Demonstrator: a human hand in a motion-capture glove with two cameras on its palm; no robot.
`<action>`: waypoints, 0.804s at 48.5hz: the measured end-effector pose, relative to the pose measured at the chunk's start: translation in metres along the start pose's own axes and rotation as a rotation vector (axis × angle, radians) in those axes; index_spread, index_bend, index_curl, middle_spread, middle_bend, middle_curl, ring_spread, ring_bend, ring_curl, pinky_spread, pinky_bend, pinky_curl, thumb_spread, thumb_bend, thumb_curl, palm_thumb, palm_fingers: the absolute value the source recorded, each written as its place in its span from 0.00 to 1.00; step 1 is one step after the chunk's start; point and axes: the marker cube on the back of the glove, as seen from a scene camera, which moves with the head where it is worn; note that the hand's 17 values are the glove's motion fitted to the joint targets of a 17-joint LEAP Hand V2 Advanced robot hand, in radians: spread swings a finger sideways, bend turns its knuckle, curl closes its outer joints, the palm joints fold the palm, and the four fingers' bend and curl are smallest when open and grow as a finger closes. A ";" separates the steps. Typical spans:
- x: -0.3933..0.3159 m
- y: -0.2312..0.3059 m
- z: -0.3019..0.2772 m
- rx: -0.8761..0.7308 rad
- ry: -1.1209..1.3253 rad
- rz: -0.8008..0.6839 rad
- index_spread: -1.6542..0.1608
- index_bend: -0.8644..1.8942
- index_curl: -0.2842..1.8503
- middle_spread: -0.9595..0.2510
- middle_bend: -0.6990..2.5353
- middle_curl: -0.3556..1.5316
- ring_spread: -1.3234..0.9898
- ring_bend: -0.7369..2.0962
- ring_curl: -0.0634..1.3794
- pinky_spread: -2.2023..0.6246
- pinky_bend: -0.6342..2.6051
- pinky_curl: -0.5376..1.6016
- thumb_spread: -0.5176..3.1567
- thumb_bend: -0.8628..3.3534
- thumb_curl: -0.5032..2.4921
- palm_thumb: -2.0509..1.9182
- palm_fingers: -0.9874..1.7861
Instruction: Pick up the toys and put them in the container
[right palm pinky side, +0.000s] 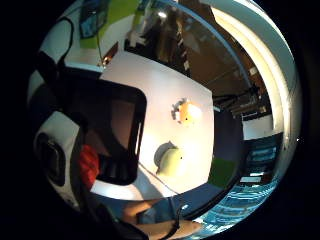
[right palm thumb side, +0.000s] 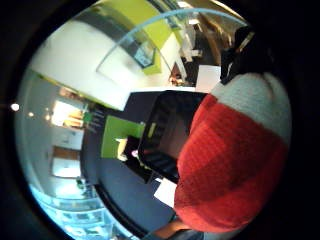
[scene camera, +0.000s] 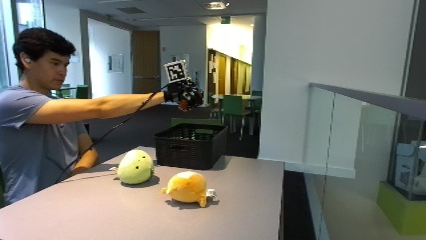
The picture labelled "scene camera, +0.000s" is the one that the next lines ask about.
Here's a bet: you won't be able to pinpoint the wooden door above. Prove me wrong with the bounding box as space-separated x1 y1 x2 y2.
130 30 161 95

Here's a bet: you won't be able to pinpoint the green round plush toy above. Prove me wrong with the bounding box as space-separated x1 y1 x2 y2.
109 149 156 186

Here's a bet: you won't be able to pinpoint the yellow chick plush toy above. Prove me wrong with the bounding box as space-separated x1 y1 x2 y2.
160 170 218 208

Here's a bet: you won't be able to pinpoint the black glove cable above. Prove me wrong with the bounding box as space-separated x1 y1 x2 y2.
55 83 170 184

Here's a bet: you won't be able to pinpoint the background table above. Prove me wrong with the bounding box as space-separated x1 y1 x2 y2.
210 93 264 102

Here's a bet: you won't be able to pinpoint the black woven basket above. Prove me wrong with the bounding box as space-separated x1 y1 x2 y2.
153 123 229 171

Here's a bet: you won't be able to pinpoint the white marker cube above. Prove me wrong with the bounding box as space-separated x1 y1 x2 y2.
162 59 190 84

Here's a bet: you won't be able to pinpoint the white boxes behind glass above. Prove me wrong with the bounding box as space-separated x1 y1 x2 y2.
393 140 426 196

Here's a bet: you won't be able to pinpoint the green block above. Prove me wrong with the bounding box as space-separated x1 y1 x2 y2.
375 181 426 237

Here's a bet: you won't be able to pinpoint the green chair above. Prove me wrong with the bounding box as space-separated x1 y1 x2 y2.
220 94 253 140
73 84 91 100

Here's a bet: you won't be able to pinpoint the the person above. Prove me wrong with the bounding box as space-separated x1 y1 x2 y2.
0 27 166 208

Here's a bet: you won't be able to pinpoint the glass railing panel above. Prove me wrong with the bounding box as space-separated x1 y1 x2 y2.
304 82 426 240

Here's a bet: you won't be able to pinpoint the ceiling light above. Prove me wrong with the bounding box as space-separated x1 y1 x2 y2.
204 1 232 11

